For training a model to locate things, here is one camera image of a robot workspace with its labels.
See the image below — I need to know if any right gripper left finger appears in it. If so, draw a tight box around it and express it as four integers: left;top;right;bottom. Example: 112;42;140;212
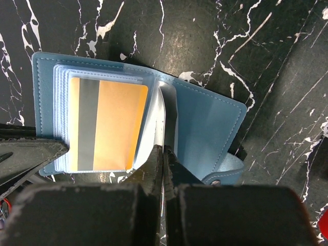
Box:
5;145;163;245

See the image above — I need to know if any blue card holder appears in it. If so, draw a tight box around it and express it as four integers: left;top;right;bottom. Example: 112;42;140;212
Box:
32;52;247;185

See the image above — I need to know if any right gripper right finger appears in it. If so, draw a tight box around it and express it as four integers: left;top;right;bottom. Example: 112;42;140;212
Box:
163;146;318;245

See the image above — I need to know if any red plastic bin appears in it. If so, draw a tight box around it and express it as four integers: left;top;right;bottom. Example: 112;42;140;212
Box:
318;210;328;239

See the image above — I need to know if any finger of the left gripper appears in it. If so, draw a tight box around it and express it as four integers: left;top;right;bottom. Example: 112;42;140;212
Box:
1;124;69;200

